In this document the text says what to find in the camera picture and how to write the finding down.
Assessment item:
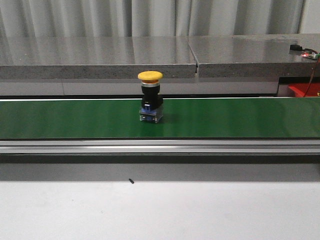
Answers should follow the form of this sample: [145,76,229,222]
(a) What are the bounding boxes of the black connector plug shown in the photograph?
[289,44,303,52]

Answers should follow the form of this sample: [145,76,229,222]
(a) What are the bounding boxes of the small lit circuit board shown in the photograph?
[301,50,320,60]

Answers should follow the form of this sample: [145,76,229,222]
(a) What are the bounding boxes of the red plastic bin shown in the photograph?
[288,82,320,98]

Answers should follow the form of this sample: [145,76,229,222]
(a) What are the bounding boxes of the grey stone bench slab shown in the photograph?
[188,33,320,78]
[0,36,197,80]

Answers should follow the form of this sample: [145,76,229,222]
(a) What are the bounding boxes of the grey pleated curtain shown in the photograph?
[0,0,320,37]

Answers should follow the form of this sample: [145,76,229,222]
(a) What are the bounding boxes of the grey stone bench right slab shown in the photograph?
[188,33,320,78]

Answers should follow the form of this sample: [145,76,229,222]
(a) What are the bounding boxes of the grey stone bench left slab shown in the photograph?
[0,36,197,80]

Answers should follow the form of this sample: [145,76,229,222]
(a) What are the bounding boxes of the yellow mushroom push button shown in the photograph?
[137,70,163,123]

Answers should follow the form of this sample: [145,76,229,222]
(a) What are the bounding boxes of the green conveyor belt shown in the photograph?
[0,97,320,140]

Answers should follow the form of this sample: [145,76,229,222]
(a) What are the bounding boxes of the aluminium conveyor frame rail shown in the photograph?
[0,139,320,155]

